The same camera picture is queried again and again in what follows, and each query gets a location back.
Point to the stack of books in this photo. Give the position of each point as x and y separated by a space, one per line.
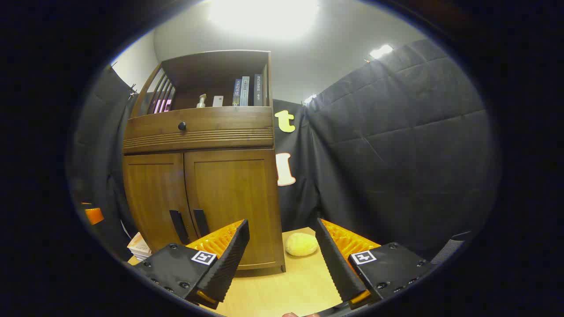
140 247

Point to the light grey book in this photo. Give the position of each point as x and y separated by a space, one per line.
245 91

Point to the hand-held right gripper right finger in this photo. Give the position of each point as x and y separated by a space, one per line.
337 264

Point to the dark grey book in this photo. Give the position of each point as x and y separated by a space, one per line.
258 90

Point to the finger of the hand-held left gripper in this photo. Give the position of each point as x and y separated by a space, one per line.
94 215

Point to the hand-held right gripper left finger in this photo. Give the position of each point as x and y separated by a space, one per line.
229 259

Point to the wooden cabinet drawer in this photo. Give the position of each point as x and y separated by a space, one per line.
220 121

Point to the wooden shoe cabinet door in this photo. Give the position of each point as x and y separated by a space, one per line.
238 189
152 189

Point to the small ceiling light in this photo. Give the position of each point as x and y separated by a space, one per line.
381 51

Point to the small white box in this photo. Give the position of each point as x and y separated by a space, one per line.
217 101

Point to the dark blue book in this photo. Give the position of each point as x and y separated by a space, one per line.
236 92

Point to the small pump bottle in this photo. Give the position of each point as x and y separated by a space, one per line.
201 102

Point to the large ceiling light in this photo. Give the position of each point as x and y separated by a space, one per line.
264 15

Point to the wooden double-door shoe cabinet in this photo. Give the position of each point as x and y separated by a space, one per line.
198 136

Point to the black round drawer knob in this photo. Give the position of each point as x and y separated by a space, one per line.
182 126

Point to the yellow plush ball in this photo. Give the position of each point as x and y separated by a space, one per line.
301 244

